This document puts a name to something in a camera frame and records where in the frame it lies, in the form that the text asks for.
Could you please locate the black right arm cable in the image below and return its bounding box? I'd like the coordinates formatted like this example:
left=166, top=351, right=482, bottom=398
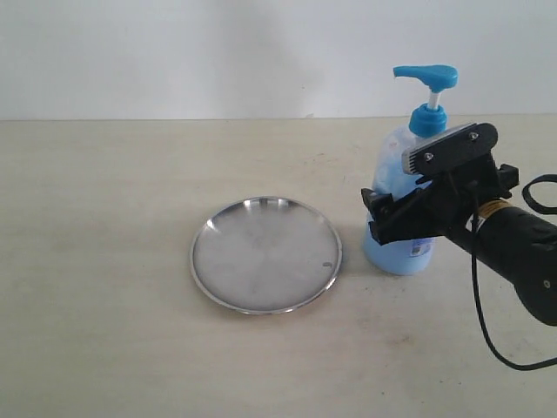
left=469, top=174, right=557, bottom=372

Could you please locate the round steel plate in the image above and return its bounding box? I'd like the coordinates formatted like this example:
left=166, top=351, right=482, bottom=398
left=189, top=196, right=343, bottom=315

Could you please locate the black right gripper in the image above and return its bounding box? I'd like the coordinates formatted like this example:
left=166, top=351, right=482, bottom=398
left=360, top=158, right=519, bottom=245

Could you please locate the blue soap pump bottle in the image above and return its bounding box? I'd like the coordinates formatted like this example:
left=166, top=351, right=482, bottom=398
left=362, top=64, right=459, bottom=276

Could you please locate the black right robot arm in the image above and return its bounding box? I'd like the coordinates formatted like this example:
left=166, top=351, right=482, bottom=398
left=361, top=158, right=556, bottom=326

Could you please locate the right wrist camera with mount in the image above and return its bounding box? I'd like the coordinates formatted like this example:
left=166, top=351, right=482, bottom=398
left=401, top=123, right=499, bottom=178

